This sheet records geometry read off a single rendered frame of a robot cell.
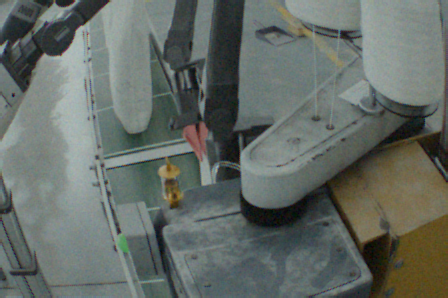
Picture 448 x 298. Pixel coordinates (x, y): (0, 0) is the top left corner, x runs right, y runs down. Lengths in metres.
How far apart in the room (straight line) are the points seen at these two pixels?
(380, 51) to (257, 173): 0.24
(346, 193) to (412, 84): 0.26
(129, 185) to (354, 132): 1.82
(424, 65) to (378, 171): 0.30
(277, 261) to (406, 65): 0.31
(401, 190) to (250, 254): 0.26
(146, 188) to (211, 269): 1.82
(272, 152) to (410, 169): 0.26
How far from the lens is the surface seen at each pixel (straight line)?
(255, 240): 0.85
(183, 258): 0.84
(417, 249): 0.91
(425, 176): 0.98
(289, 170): 0.83
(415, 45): 0.73
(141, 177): 2.68
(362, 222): 0.87
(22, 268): 1.85
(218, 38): 1.15
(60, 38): 1.10
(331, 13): 0.95
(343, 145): 0.90
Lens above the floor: 1.89
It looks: 33 degrees down
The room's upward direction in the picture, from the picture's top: 4 degrees counter-clockwise
